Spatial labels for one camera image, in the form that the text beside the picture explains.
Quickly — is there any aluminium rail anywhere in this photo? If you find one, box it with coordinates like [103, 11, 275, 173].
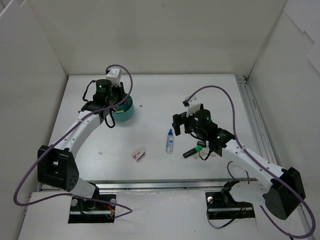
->
[234, 74, 316, 240]
[37, 177, 261, 192]

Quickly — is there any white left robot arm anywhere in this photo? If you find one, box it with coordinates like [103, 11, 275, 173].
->
[37, 77, 128, 210]

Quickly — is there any yellow cap black highlighter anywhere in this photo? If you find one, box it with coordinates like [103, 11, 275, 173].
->
[197, 141, 207, 148]

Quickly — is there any white eraser left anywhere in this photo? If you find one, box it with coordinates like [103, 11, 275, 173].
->
[192, 152, 201, 159]

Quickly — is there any aluminium front rail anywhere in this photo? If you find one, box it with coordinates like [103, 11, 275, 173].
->
[37, 177, 261, 192]

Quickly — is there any teal round desk organizer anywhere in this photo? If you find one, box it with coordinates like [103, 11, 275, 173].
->
[112, 96, 134, 122]

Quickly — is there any pink mini stapler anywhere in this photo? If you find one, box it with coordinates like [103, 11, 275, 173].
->
[131, 148, 146, 162]

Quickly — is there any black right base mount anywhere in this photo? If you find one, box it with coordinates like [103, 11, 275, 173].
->
[205, 180, 255, 220]

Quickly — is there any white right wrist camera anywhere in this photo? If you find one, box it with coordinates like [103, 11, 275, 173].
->
[182, 96, 203, 118]

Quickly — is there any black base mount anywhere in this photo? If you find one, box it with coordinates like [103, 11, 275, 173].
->
[205, 180, 255, 220]
[68, 197, 116, 224]

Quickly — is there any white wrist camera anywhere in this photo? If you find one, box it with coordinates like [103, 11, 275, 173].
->
[105, 68, 122, 87]
[182, 96, 203, 118]

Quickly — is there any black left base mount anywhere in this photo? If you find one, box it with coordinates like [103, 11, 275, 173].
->
[68, 197, 116, 224]

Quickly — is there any aluminium right rail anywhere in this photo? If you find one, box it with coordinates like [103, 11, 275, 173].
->
[234, 74, 316, 240]

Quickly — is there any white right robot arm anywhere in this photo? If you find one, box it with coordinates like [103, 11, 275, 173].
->
[172, 109, 306, 220]

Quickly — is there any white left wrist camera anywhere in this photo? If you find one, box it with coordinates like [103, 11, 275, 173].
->
[105, 68, 122, 87]

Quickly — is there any clear blue spray bottle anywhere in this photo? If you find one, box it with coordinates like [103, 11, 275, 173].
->
[165, 128, 174, 154]

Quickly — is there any green cap black highlighter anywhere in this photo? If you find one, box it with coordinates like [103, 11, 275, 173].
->
[182, 146, 202, 159]

